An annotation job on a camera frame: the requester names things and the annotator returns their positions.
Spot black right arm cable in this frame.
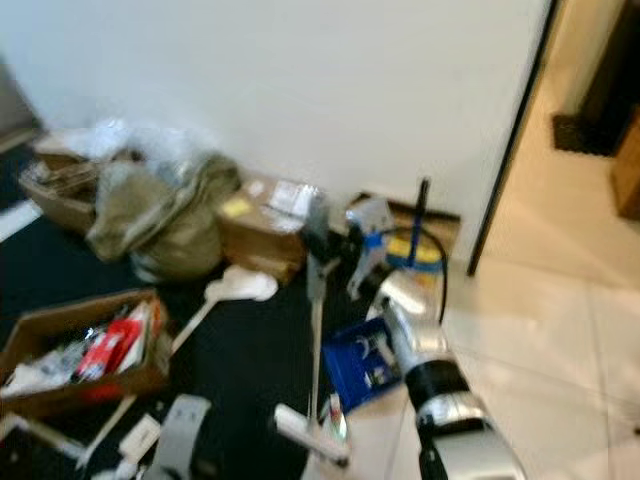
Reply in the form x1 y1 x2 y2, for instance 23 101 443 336
390 225 449 321

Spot large open cardboard box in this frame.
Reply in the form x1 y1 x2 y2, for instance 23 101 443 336
20 135 121 236

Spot black door frame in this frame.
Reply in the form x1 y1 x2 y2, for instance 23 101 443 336
465 0 561 276

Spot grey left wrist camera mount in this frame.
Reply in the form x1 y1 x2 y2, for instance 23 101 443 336
155 395 211 480

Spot black floor mat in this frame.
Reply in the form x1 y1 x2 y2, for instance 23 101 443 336
0 140 401 480

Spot open cardboard box red print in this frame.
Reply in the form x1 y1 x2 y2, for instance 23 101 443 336
0 290 173 419

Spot brown wooden cabinet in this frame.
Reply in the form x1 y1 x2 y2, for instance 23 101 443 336
610 115 640 221

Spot green red snack packet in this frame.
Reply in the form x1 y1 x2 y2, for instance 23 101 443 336
325 393 348 441

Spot yellow bucket blue lid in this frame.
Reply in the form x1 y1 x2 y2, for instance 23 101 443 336
385 235 446 271

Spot torn long cardboard box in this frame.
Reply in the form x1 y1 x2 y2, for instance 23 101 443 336
345 190 461 261

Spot white foam cutout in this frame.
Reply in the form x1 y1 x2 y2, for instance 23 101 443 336
205 265 279 304

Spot black furniture piece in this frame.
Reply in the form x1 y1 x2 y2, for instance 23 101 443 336
550 0 640 156

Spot beige paper tape strip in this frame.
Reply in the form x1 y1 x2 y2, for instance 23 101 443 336
0 295 221 471

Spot sealed cardboard box with labels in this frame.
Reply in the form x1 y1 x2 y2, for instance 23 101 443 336
218 175 326 283

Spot blue long-handled dustpan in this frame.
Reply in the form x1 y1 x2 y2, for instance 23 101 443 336
322 178 431 413

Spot white broom grey bristles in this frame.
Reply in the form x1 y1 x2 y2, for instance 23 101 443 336
275 195 353 469

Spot clear plastic bag heap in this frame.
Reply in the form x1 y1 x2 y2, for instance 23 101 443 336
60 118 211 181

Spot small white box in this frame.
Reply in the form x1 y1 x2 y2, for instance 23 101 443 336
118 415 163 463

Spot olive green sack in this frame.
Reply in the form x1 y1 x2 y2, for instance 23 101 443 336
85 152 243 284

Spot red plastic package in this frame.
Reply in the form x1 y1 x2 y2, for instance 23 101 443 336
75 315 146 381

